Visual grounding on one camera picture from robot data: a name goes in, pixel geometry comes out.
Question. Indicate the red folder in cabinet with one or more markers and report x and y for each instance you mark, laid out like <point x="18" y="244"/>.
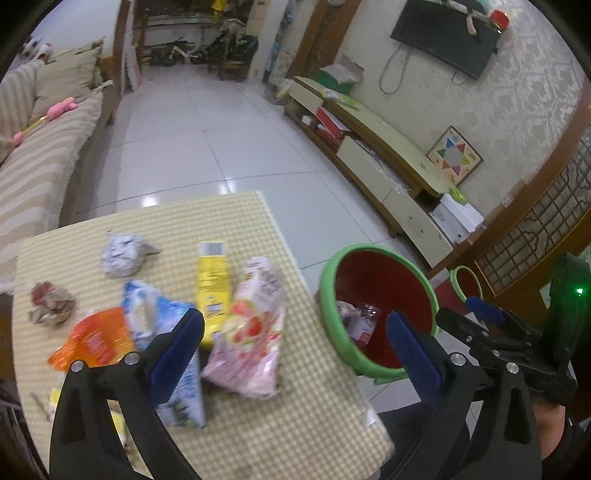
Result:
<point x="335" y="127"/>

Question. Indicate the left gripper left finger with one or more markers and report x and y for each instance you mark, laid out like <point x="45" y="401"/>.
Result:
<point x="84" y="442"/>

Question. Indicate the green box with papers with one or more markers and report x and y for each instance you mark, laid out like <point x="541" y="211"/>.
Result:
<point x="342" y="76"/>

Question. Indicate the wooden lattice door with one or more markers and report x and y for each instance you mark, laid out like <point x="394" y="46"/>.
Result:
<point x="514" y="254"/>

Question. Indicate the pink toy on sofa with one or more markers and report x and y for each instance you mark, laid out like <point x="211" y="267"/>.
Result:
<point x="53" y="113"/>

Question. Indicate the child balance bike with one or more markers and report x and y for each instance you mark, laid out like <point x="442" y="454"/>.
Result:
<point x="177" y="52"/>

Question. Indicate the green rimmed red trash bin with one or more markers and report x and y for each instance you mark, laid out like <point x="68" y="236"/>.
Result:
<point x="373" y="275"/>

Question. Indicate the white box beside cabinet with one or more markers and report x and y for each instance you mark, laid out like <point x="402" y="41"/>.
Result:
<point x="458" y="221"/>

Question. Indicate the checkered beige table mat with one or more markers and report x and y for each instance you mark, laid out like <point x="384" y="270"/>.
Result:
<point x="318" y="426"/>

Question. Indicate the pink Pocky snack bag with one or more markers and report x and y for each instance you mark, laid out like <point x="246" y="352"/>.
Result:
<point x="245" y="355"/>

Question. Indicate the cream wooden TV cabinet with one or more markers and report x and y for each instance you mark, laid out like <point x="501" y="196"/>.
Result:
<point x="402" y="184"/>

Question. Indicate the chinese checkers board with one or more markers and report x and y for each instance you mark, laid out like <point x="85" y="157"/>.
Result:
<point x="454" y="156"/>

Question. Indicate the yellow drink carton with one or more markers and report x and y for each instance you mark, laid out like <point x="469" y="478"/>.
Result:
<point x="213" y="288"/>

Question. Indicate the orange snack wrapper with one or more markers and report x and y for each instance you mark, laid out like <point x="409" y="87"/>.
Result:
<point x="99" y="339"/>

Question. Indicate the trash inside bin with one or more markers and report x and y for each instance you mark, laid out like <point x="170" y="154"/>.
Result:
<point x="359" y="321"/>

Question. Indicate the person's right hand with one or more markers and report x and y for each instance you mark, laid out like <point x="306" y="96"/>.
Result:
<point x="555" y="431"/>

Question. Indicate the silver foil ball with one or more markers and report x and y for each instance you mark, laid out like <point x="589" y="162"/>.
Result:
<point x="124" y="254"/>

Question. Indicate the beige sofa cushion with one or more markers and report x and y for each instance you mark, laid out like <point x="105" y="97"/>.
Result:
<point x="74" y="73"/>

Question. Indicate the wall mounted black television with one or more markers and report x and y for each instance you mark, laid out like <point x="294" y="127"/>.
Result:
<point x="465" y="40"/>

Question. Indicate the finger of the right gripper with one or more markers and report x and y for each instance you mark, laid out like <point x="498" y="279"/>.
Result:
<point x="464" y="329"/>
<point x="484" y="311"/>

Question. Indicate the striped beige sofa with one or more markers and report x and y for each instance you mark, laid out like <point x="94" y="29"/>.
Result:
<point x="40" y="178"/>

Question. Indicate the brown paper ball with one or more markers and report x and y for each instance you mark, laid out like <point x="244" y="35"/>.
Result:
<point x="52" y="305"/>

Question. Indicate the small red trash bin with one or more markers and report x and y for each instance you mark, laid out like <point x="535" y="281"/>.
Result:
<point x="465" y="283"/>

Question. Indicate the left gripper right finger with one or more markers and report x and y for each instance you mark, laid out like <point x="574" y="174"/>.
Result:
<point x="468" y="424"/>

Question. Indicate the black white plush toy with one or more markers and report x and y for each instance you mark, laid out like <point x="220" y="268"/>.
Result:
<point x="35" y="49"/>

